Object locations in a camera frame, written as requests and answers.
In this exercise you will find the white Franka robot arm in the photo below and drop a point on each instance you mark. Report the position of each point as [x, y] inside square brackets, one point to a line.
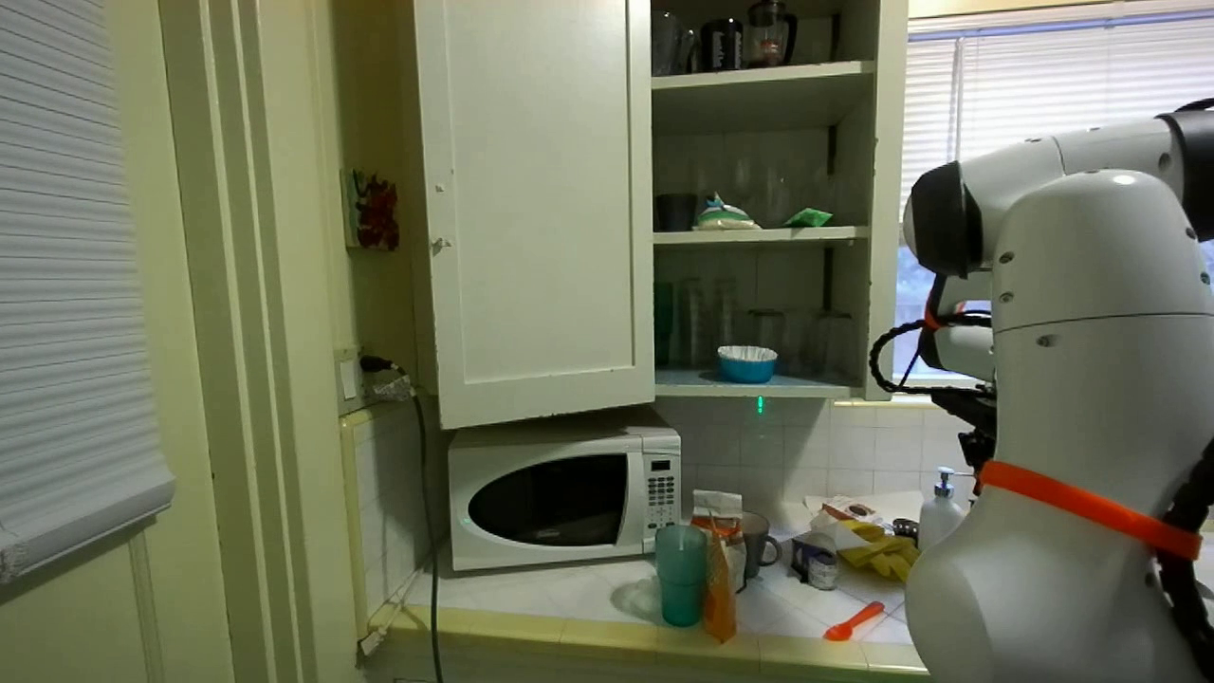
[1087, 418]

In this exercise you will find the blue bowl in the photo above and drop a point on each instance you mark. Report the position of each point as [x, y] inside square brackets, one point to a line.
[743, 366]

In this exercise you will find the open white cabinet door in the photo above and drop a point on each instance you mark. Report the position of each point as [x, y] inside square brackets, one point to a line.
[533, 216]

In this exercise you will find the white microwave oven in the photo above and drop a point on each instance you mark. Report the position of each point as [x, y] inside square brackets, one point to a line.
[556, 500]

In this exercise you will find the open cabinet shelves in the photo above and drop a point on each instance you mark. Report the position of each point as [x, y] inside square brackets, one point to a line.
[760, 192]

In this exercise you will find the teal plastic cup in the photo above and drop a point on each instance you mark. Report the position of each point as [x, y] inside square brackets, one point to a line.
[679, 576]

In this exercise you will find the grey metal mug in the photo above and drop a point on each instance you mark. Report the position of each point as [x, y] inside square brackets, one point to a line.
[755, 551]

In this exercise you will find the grey metal can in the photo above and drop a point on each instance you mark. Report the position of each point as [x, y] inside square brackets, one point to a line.
[815, 569]

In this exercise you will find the yellow rubber glove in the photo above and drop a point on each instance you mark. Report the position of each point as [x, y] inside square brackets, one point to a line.
[877, 551]

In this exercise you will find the orange plastic spatula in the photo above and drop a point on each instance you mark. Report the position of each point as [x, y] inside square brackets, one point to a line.
[855, 619]

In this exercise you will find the large window blind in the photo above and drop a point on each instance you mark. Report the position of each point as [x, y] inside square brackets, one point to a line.
[1048, 89]

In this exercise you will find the white window blind on door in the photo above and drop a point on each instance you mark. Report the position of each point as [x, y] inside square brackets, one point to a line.
[77, 279]

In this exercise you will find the cream panelled door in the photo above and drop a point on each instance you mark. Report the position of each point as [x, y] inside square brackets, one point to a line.
[77, 631]

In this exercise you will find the red wall hanging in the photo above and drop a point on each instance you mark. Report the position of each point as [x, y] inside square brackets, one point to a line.
[377, 211]

